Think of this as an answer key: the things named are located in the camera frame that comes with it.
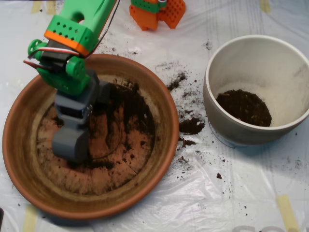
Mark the beige masking tape strip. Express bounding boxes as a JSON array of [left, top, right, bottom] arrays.
[[46, 0, 57, 15], [23, 205, 38, 232], [30, 1, 42, 14], [276, 194, 300, 232], [260, 0, 271, 14]]

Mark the small spilled soil patch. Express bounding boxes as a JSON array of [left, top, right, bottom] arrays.
[[179, 137, 197, 147]]

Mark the white ceramic pot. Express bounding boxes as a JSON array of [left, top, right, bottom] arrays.
[[203, 34, 309, 147]]

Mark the terracotta saucer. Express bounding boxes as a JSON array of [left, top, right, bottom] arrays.
[[2, 54, 181, 220]]

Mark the clear plastic sheet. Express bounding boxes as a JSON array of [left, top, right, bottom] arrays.
[[0, 0, 309, 232]]

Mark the dark soil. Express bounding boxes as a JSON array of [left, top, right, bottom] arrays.
[[52, 81, 155, 170], [216, 89, 273, 128]]

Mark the large spilled soil pile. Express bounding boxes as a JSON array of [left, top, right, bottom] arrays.
[[179, 117, 206, 135]]

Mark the long spilled soil streak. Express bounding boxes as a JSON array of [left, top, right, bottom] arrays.
[[166, 71, 188, 92]]

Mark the red white servo cable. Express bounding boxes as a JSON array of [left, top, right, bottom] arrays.
[[23, 0, 121, 72]]

